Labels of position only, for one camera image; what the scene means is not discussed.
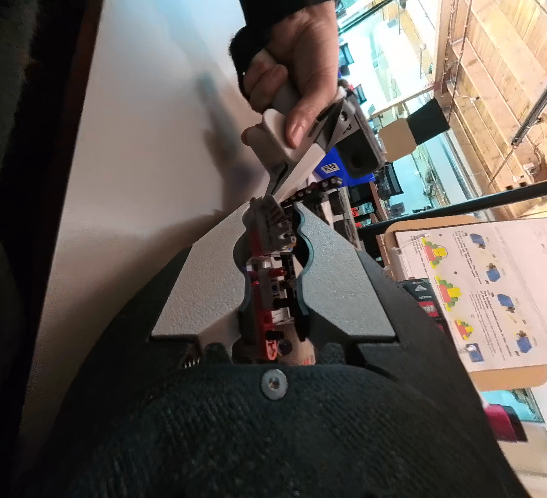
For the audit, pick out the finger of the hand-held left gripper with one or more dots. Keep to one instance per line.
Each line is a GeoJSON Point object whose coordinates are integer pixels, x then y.
{"type": "Point", "coordinates": [303, 164]}
{"type": "Point", "coordinates": [277, 179]}

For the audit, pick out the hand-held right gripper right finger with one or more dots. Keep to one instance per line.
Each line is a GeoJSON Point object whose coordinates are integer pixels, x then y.
{"type": "Point", "coordinates": [346, 292]}

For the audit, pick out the grey desk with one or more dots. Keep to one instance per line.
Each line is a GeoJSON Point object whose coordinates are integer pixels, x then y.
{"type": "Point", "coordinates": [149, 121]}

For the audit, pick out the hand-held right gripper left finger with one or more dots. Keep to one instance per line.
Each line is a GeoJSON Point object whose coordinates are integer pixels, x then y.
{"type": "Point", "coordinates": [201, 292]}

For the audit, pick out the toy brick vehicle model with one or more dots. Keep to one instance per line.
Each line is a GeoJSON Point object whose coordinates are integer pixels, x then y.
{"type": "Point", "coordinates": [267, 224]}

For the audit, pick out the person's left hand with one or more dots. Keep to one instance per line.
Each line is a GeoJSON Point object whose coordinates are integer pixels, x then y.
{"type": "Point", "coordinates": [307, 53]}

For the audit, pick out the dark toy box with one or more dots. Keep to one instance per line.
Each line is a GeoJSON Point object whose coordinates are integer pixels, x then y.
{"type": "Point", "coordinates": [421, 292]}

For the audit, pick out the black square panel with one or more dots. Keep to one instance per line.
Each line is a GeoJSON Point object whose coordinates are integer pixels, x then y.
{"type": "Point", "coordinates": [427, 121]}

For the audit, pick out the tan rounded panel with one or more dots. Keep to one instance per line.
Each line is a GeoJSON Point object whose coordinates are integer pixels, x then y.
{"type": "Point", "coordinates": [397, 141]}

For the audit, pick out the blue bin with printed tag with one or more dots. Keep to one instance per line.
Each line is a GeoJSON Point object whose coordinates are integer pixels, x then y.
{"type": "Point", "coordinates": [329, 177]}

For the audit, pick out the instruction sheet on board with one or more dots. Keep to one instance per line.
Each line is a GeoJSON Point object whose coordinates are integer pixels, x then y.
{"type": "Point", "coordinates": [491, 292]}

